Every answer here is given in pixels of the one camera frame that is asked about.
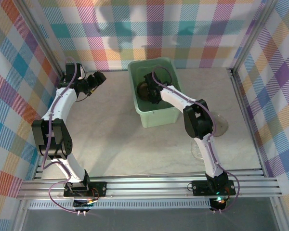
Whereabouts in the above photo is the brown clear plate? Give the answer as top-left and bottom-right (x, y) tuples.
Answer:
(136, 81), (150, 101)

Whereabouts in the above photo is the clear glass plate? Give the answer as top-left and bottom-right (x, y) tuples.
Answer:
(190, 141), (204, 161)

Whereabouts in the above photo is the smoky translucent plate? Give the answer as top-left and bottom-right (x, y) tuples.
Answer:
(213, 113), (229, 137)

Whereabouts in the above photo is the green plastic bin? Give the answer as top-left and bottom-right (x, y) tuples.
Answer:
(127, 57), (183, 128)

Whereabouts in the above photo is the small black controller board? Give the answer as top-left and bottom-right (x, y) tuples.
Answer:
(210, 196), (228, 212)
(73, 198), (96, 210)

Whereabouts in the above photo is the aluminium frame post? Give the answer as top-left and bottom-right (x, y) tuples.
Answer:
(18, 0), (65, 78)
(13, 199), (29, 231)
(231, 0), (280, 73)
(271, 197), (289, 231)

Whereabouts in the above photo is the aluminium side rail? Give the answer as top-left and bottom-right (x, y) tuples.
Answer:
(229, 69), (267, 177)
(32, 73), (66, 180)

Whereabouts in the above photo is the aluminium mounting rail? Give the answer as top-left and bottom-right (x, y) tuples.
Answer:
(16, 176), (284, 200)

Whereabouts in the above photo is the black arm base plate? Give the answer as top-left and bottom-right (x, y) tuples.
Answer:
(63, 181), (108, 198)
(191, 180), (236, 196)

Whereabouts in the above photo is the white slotted cable duct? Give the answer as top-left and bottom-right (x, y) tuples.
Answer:
(26, 201), (214, 210)

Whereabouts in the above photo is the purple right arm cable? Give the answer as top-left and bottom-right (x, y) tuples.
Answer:
(152, 66), (240, 214)

